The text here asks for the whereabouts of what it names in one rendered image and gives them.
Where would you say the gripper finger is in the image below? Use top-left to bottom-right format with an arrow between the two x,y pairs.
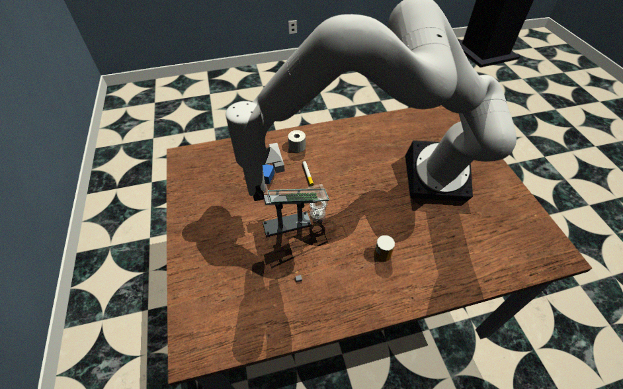
253,185 -> 265,201

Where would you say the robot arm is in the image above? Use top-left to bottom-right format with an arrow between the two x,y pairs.
226,0 -> 517,193

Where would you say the blue rectangular block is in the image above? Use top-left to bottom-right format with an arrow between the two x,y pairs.
263,165 -> 275,184

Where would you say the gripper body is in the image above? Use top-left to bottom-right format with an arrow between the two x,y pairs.
242,164 -> 266,196

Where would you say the white cylinder with yellow cap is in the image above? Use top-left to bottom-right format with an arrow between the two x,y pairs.
302,161 -> 314,186

